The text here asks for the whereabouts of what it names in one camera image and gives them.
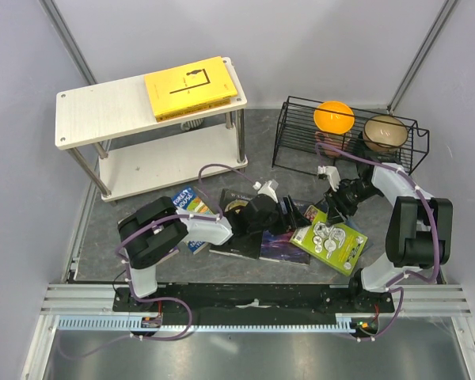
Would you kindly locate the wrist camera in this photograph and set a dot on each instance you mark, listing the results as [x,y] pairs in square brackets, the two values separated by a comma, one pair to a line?
[331,174]
[268,188]

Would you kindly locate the green cartoon book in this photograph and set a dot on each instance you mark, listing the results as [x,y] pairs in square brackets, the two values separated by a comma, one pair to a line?
[339,246]

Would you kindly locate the blue grey bottom book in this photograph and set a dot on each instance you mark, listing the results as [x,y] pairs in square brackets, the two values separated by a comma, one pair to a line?
[364,233]

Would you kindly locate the black wire dish rack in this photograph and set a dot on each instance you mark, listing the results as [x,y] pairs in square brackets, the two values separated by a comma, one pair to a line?
[294,146]

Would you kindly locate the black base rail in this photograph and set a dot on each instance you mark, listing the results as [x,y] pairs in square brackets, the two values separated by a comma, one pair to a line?
[319,297]

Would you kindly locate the white coiled object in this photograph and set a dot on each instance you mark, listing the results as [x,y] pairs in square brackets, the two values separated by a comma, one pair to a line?
[191,124]

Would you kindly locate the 91-storey treehouse book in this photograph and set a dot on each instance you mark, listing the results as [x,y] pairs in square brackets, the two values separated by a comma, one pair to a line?
[189,200]

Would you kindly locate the orange bowl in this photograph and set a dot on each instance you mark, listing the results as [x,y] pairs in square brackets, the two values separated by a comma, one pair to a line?
[334,117]

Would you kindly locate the blue paperback book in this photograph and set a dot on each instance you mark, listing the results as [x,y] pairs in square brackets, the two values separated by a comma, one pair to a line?
[188,111]

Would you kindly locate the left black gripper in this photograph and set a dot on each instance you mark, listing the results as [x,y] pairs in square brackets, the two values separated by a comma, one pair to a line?
[298,219]

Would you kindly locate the slotted cable duct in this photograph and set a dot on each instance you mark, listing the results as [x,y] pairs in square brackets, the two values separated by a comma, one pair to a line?
[217,320]

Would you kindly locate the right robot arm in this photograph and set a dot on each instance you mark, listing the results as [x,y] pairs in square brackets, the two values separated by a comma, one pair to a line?
[418,238]

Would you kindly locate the yellow hardcover book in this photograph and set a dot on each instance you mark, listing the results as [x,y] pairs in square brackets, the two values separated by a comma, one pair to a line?
[189,85]

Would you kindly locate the dark green cup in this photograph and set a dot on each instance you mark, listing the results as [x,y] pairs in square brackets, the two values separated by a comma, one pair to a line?
[360,149]

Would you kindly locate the purple paperback book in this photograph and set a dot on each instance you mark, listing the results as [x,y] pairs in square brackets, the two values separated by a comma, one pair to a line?
[172,252]

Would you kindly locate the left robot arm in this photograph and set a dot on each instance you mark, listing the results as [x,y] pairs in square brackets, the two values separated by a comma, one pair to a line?
[149,234]

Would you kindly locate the beige brown bowl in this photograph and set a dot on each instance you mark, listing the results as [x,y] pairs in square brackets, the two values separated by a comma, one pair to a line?
[384,134]

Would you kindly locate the purple robinson crusoe book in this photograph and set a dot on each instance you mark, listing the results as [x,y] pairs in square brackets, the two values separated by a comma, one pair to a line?
[277,248]

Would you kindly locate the white two-tier shelf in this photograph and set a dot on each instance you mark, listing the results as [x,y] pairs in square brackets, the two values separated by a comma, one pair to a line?
[88,116]

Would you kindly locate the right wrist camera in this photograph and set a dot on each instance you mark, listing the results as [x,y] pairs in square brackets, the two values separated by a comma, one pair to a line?
[331,174]

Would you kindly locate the black moon and sixpence book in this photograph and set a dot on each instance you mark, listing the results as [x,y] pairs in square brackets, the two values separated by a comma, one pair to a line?
[242,244]

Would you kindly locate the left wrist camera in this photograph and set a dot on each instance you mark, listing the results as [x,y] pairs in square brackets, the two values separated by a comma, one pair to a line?
[268,188]

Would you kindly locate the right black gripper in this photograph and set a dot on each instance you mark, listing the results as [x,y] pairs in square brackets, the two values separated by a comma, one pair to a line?
[337,208]

